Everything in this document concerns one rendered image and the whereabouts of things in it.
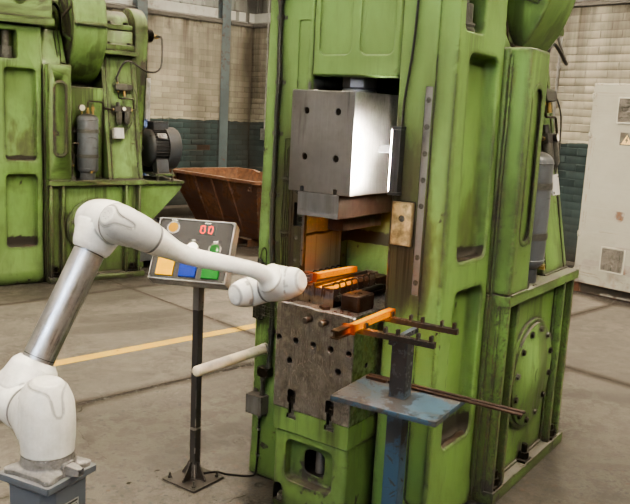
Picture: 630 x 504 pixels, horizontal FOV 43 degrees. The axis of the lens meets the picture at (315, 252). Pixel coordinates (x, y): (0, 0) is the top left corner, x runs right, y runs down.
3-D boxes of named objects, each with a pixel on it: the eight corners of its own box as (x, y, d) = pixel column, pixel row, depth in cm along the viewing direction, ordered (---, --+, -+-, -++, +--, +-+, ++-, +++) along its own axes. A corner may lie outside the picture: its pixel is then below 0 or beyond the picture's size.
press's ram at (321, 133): (368, 199, 299) (375, 91, 292) (287, 189, 321) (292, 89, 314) (421, 193, 333) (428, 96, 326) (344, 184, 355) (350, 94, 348)
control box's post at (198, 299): (194, 481, 359) (199, 247, 340) (188, 479, 361) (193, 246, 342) (199, 479, 362) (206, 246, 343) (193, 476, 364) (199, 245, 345)
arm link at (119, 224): (169, 221, 248) (145, 216, 257) (124, 196, 235) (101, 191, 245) (151, 259, 246) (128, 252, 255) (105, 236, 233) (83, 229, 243)
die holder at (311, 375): (348, 428, 310) (355, 317, 302) (272, 403, 331) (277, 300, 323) (416, 391, 355) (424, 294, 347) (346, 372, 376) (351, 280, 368)
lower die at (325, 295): (332, 308, 315) (333, 287, 313) (292, 299, 326) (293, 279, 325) (386, 291, 349) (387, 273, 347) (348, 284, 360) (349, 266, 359)
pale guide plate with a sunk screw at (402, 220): (409, 247, 305) (412, 203, 302) (389, 244, 310) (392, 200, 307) (412, 246, 307) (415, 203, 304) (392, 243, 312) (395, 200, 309)
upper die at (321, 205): (337, 219, 309) (338, 195, 307) (296, 214, 320) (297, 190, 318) (391, 212, 343) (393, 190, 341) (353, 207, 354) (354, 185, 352)
